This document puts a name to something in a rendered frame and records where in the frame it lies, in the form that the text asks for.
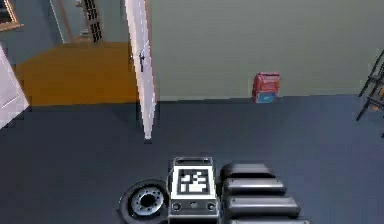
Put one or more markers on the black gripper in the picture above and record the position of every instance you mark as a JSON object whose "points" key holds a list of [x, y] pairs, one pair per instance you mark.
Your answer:
{"points": [[146, 201]]}

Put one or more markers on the red and blue box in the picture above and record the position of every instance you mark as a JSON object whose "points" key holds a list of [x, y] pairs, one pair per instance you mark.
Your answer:
{"points": [[265, 87]]}

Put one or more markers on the white panelled room door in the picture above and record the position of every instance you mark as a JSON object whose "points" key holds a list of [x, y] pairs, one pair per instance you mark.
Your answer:
{"points": [[10, 90]]}

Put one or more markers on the black slatted rack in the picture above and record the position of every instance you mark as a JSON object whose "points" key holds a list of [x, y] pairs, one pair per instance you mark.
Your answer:
{"points": [[92, 20]]}

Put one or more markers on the wooden framed picture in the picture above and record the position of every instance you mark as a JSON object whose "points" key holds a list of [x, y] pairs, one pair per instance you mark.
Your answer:
{"points": [[7, 13]]}

